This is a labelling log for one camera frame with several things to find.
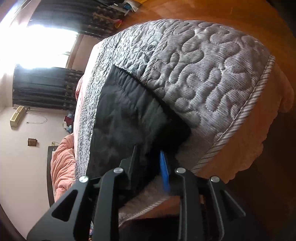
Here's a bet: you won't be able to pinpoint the black pants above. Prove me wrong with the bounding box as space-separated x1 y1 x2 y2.
86 65 192 202

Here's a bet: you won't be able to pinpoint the dark wooden headboard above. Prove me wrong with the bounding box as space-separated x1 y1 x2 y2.
46 146 58 206

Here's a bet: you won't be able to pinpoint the pink comforter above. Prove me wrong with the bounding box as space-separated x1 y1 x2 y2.
50 134 76 202

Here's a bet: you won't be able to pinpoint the nightstand clutter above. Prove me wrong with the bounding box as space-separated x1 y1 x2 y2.
63 113 74 133

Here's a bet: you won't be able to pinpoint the grey quilted bedspread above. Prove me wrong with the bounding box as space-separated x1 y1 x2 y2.
74 19 275 177

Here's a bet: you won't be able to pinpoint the dark curtain left panel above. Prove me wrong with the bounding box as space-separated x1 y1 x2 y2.
13 65 83 111

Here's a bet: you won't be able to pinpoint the dark curtain panel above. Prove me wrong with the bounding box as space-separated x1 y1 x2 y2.
13 65 83 111
28 0 124 40

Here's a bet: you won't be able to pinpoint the orange-pink bed sheet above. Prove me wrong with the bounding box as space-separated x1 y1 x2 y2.
73 0 296 223

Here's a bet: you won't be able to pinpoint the dark curtain right panel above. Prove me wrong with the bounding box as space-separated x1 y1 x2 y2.
28 0 124 40

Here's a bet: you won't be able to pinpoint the small brown wall box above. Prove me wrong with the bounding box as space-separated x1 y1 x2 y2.
28 138 38 147

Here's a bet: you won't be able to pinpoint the beige wall air conditioner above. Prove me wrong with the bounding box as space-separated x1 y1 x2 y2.
10 105 26 128

